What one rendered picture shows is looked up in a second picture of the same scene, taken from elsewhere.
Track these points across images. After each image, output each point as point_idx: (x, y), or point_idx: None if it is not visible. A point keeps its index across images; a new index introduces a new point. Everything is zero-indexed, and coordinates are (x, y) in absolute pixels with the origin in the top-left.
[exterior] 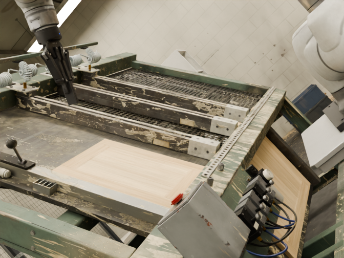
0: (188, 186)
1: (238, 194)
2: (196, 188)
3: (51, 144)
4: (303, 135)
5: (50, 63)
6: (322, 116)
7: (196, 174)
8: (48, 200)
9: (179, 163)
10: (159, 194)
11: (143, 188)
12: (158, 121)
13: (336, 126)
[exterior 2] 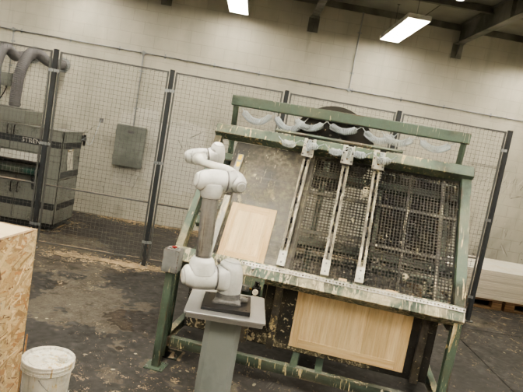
0: (238, 257)
1: None
2: (173, 250)
3: (263, 190)
4: (255, 296)
5: None
6: (261, 302)
7: (252, 260)
8: None
9: (261, 250)
10: (227, 247)
11: (230, 239)
12: (324, 230)
13: (207, 291)
